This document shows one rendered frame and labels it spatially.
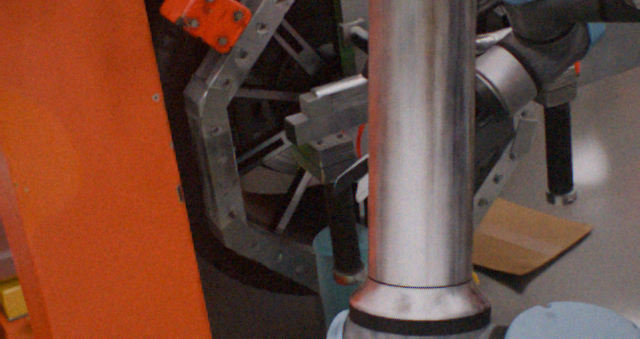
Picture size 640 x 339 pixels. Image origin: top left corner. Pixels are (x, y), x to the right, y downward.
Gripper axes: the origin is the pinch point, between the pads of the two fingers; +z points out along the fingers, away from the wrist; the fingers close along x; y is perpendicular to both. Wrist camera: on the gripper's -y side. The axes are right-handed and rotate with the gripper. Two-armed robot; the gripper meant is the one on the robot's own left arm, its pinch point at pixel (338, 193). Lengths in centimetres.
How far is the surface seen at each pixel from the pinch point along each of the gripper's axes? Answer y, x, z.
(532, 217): 62, 173, -54
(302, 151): -4.0, 22.0, -2.2
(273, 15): -19.8, 33.0, -12.0
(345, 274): 12.3, 24.0, 3.4
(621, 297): 80, 134, -50
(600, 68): 22, 65, -55
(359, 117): -2.9, 20.2, -10.4
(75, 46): -28.9, -19.5, 12.4
